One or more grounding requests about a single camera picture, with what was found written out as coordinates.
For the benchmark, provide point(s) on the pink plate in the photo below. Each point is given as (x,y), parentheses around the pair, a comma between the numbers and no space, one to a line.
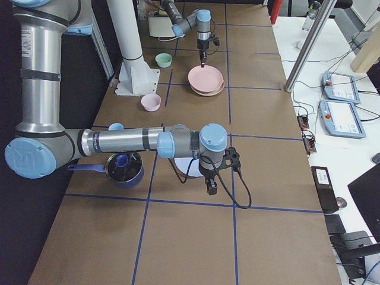
(206,78)

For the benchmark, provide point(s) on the black monitor stand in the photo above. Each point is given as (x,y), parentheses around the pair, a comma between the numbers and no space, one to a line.
(357,253)

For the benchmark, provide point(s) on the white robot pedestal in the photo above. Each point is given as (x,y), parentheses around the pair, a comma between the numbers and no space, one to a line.
(136,78)

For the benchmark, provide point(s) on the orange connector block near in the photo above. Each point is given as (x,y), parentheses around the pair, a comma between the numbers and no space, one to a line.
(309,144)

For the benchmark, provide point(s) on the black box with label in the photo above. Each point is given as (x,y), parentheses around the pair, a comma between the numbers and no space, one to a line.
(324,189)

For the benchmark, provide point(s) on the near teach pendant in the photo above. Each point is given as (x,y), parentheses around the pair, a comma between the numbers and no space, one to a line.
(340,119)

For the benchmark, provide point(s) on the far teach pendant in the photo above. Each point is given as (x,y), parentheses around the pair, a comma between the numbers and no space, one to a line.
(342,87)

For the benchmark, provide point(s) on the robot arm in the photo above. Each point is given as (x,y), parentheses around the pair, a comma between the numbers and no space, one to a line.
(198,21)
(43,145)

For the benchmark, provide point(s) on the light blue plate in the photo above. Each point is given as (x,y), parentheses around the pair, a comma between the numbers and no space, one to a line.
(188,165)

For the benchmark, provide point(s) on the green bowl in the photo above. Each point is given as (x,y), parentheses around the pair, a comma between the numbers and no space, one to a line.
(163,60)

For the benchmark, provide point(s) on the pink bowl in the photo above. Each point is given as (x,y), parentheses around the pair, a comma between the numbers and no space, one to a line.
(151,102)

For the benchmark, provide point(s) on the aluminium frame post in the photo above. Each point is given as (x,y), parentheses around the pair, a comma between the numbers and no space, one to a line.
(322,17)

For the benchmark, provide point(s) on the orange connector block far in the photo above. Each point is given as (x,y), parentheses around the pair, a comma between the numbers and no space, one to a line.
(303,122)

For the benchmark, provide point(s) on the light blue cup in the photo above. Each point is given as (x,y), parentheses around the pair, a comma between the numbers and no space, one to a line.
(116,127)

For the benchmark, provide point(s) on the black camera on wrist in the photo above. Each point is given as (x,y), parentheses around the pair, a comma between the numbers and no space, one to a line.
(215,40)
(231,159)

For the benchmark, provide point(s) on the wooden board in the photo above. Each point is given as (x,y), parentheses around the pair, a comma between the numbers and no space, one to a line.
(368,54)

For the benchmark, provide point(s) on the cream toaster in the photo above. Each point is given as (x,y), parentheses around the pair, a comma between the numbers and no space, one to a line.
(160,25)

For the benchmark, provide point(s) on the cream white plate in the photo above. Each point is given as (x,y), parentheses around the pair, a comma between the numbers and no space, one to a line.
(208,94)

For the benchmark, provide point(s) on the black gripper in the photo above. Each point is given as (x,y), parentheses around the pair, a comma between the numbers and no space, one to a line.
(202,46)
(208,173)

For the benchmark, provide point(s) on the orange connector block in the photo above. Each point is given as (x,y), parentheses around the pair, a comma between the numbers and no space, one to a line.
(309,144)
(303,122)

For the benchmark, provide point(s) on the teach pendant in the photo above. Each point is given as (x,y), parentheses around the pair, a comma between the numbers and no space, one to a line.
(342,87)
(340,119)

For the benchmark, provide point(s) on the dark blue pot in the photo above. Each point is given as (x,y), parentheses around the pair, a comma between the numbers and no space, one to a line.
(123,169)

